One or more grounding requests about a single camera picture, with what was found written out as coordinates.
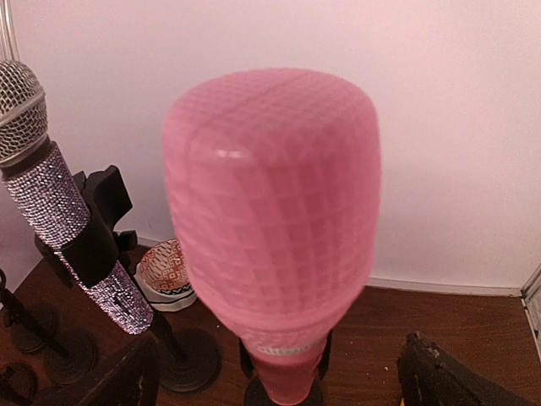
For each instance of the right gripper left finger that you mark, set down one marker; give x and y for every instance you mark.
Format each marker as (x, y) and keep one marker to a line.
(129, 377)

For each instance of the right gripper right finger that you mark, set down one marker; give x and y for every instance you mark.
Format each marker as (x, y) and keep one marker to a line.
(428, 375)

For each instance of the orange microphone's black stand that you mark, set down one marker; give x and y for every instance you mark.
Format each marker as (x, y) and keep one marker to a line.
(67, 357)

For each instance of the pink microphone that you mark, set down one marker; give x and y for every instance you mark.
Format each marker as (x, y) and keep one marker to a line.
(273, 183)

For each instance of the blue microphone's black stand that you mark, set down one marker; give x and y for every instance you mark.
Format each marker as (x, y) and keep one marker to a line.
(23, 339)

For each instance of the pink microphone's black stand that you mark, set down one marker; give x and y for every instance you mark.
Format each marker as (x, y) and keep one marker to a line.
(290, 377)

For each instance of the rhinestone microphone's black stand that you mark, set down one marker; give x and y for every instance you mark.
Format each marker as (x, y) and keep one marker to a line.
(189, 359)

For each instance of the silver rhinestone microphone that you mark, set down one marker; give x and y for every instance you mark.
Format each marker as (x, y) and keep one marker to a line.
(38, 180)

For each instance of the right aluminium frame post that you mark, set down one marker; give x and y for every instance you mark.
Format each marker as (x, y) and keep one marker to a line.
(530, 297)

